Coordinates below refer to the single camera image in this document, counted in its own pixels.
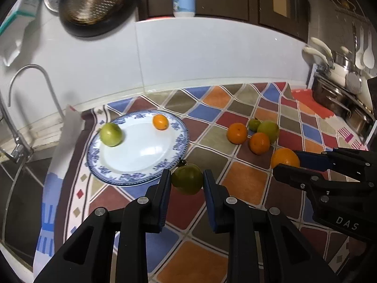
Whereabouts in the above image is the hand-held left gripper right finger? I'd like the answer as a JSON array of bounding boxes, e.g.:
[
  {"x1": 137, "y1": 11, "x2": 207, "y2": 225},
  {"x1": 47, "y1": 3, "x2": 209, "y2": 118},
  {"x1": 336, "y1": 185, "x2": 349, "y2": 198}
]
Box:
[{"x1": 203, "y1": 169, "x2": 342, "y2": 283}]

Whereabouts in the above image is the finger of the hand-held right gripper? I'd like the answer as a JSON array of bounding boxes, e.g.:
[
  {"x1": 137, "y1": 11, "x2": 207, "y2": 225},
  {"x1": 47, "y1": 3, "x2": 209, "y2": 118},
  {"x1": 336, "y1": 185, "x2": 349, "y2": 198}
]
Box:
[
  {"x1": 295, "y1": 147, "x2": 377, "y2": 183},
  {"x1": 273, "y1": 164, "x2": 366, "y2": 205}
]

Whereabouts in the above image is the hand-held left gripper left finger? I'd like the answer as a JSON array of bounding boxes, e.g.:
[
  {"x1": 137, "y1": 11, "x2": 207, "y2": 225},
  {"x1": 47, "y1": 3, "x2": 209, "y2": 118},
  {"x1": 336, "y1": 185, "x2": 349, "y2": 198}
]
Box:
[{"x1": 33, "y1": 169, "x2": 172, "y2": 283}]

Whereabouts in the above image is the orange tangerine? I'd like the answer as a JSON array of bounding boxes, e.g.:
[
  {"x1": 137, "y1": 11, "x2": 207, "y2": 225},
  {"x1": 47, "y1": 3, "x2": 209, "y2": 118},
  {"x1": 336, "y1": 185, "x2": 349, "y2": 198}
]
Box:
[
  {"x1": 249, "y1": 132, "x2": 271, "y2": 155},
  {"x1": 152, "y1": 114, "x2": 169, "y2": 131},
  {"x1": 226, "y1": 123, "x2": 248, "y2": 145},
  {"x1": 270, "y1": 148, "x2": 300, "y2": 169}
]

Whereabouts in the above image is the blue patterned white plate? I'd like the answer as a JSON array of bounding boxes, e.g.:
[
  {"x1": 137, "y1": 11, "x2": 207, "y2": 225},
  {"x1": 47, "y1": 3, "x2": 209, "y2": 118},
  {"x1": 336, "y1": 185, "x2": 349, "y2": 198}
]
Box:
[{"x1": 87, "y1": 110, "x2": 189, "y2": 187}]

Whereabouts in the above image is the yellow green persimmon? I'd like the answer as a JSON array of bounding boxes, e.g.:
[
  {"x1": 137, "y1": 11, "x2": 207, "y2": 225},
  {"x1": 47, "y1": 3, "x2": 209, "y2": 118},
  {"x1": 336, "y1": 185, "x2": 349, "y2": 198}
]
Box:
[{"x1": 257, "y1": 120, "x2": 280, "y2": 143}]

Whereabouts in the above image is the colourful checked tablecloth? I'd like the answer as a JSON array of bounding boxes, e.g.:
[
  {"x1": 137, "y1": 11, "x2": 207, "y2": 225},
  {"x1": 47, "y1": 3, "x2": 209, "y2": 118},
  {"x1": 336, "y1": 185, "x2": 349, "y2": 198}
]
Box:
[{"x1": 33, "y1": 82, "x2": 372, "y2": 283}]

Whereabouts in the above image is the steel pot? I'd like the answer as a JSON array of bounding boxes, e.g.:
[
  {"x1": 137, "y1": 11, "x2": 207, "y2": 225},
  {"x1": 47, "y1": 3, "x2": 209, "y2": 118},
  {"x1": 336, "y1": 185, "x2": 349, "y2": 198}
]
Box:
[
  {"x1": 346, "y1": 103, "x2": 376, "y2": 136},
  {"x1": 311, "y1": 75, "x2": 354, "y2": 117}
]

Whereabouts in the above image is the white rack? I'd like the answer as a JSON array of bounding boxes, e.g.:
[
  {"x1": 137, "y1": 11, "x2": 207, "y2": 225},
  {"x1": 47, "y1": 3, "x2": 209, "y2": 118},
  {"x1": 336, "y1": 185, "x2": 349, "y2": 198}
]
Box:
[{"x1": 308, "y1": 64, "x2": 324, "y2": 89}]

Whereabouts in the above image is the steel slotted turner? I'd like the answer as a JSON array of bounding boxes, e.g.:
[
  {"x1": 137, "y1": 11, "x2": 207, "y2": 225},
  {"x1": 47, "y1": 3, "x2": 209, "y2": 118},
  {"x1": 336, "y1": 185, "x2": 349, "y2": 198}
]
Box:
[{"x1": 345, "y1": 22, "x2": 362, "y2": 93}]

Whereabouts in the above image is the white cloth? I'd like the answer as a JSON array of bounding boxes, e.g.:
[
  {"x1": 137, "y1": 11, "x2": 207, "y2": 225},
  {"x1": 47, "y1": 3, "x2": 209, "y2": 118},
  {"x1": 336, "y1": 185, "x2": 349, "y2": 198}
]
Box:
[{"x1": 49, "y1": 104, "x2": 86, "y2": 183}]

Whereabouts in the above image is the white rice paddle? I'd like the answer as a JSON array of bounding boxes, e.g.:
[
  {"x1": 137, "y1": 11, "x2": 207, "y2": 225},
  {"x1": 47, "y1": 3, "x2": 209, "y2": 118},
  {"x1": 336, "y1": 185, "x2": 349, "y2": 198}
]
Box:
[{"x1": 363, "y1": 29, "x2": 375, "y2": 69}]

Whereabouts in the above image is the steel sink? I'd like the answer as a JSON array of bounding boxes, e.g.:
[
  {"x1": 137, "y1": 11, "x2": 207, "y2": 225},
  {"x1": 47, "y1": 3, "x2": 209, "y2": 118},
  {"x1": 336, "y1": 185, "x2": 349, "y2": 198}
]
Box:
[{"x1": 0, "y1": 153, "x2": 59, "y2": 272}]

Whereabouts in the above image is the steel faucet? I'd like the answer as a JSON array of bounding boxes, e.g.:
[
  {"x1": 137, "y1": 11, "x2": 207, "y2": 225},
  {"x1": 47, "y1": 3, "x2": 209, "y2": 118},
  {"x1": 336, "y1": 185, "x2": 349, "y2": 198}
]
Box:
[{"x1": 0, "y1": 64, "x2": 65, "y2": 164}]

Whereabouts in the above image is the black pan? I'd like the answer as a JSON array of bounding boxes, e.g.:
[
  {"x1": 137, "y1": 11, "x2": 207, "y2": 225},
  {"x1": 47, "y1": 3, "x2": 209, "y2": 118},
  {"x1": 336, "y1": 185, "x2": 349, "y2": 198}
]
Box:
[{"x1": 59, "y1": 0, "x2": 139, "y2": 38}]

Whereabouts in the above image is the dark wooden cabinet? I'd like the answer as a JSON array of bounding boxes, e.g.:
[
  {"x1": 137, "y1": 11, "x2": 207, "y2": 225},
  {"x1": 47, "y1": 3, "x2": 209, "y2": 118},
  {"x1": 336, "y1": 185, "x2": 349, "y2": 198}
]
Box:
[{"x1": 137, "y1": 0, "x2": 310, "y2": 42}]

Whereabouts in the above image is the white plastic bag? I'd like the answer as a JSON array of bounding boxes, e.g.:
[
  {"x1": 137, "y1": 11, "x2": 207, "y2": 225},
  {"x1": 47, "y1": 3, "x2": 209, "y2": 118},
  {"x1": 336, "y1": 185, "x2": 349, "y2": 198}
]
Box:
[{"x1": 0, "y1": 15, "x2": 39, "y2": 67}]

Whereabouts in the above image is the teal edged carton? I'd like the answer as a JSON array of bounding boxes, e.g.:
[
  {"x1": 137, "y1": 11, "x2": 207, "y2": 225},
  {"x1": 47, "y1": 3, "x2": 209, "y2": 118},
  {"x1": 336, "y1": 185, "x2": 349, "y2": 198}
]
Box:
[{"x1": 0, "y1": 0, "x2": 45, "y2": 36}]

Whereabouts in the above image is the steel pan with white handle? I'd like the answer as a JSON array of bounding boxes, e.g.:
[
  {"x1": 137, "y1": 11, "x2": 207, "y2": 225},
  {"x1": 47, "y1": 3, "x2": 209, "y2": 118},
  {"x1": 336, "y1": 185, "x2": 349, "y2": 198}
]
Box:
[{"x1": 310, "y1": 37, "x2": 357, "y2": 68}]

